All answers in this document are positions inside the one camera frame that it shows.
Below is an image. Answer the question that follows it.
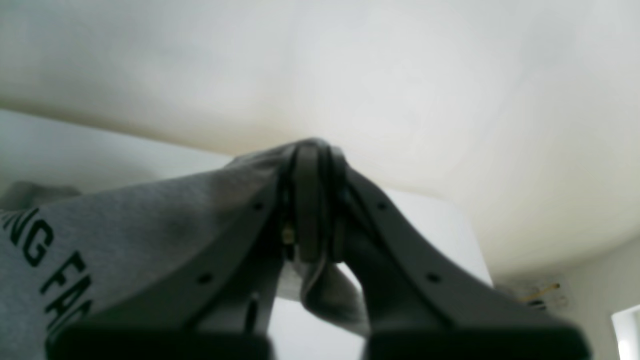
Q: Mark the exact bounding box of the grey T-shirt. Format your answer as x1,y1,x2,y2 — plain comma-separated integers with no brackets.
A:
1,138,370,360

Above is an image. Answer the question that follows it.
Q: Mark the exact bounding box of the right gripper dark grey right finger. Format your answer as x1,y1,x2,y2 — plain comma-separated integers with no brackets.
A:
325,146,591,360

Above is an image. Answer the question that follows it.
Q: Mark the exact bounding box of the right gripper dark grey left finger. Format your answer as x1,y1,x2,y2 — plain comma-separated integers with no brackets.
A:
47,142,321,360

